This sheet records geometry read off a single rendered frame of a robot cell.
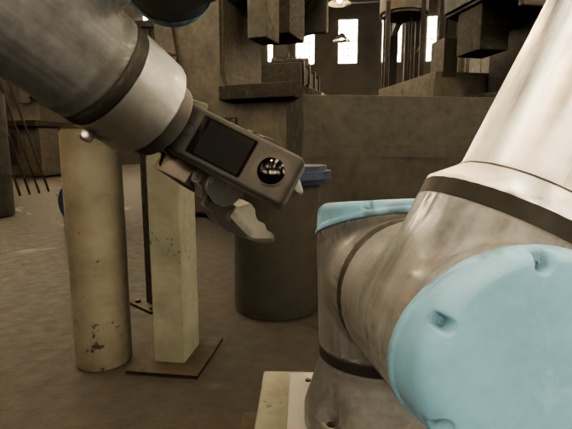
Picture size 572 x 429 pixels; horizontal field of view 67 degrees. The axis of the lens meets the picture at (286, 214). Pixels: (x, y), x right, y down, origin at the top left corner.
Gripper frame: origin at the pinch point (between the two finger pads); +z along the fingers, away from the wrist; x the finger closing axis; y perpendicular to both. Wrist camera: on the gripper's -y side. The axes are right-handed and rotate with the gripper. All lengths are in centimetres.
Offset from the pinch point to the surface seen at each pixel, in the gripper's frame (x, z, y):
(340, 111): -75, 117, 101
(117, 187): 9, 11, 53
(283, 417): 22.5, 16.2, -4.3
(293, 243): -2, 56, 39
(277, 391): 21.5, 20.1, 0.5
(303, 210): -11, 54, 40
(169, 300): 24, 27, 39
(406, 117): -91, 138, 80
